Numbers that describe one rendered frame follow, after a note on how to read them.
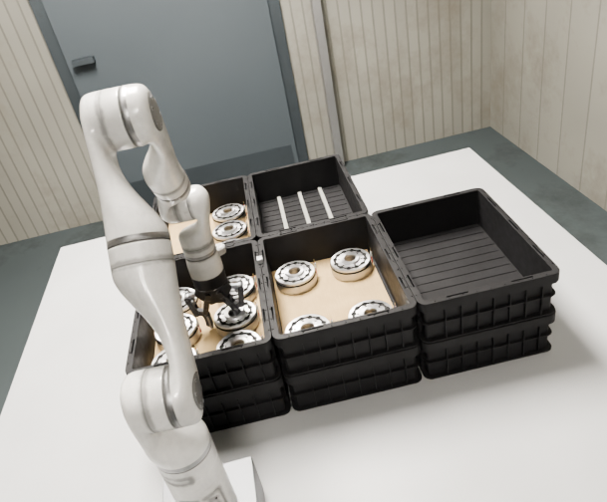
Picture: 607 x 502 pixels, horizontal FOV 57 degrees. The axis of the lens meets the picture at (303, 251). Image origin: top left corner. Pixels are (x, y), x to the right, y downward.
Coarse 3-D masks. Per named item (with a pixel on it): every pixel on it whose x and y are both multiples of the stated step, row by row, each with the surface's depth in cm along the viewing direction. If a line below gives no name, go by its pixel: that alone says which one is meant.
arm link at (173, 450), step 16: (160, 368) 79; (128, 384) 77; (144, 384) 77; (160, 384) 77; (128, 400) 76; (144, 400) 76; (160, 400) 76; (128, 416) 76; (144, 416) 76; (160, 416) 76; (144, 432) 78; (160, 432) 82; (176, 432) 84; (192, 432) 84; (208, 432) 86; (144, 448) 79; (160, 448) 81; (176, 448) 82; (192, 448) 83; (208, 448) 85; (160, 464) 81; (176, 464) 82; (192, 464) 83
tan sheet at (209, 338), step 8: (256, 280) 145; (256, 296) 140; (200, 304) 141; (216, 304) 140; (200, 320) 136; (200, 328) 133; (208, 328) 132; (256, 328) 129; (200, 336) 131; (208, 336) 130; (216, 336) 130; (200, 344) 128; (208, 344) 128; (216, 344) 127; (200, 352) 126
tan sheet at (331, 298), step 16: (272, 272) 147; (320, 272) 143; (320, 288) 138; (336, 288) 136; (352, 288) 135; (368, 288) 134; (384, 288) 133; (288, 304) 135; (304, 304) 134; (320, 304) 133; (336, 304) 132; (352, 304) 130; (288, 320) 130; (336, 320) 127
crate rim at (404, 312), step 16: (320, 224) 143; (336, 224) 143; (384, 240) 132; (400, 272) 121; (272, 304) 120; (416, 304) 112; (272, 320) 115; (352, 320) 111; (368, 320) 111; (384, 320) 111; (272, 336) 111; (288, 336) 110; (304, 336) 110; (320, 336) 111
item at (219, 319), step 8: (224, 304) 134; (248, 304) 132; (216, 312) 132; (224, 312) 131; (248, 312) 130; (216, 320) 129; (224, 320) 129; (240, 320) 128; (248, 320) 127; (224, 328) 127; (232, 328) 126
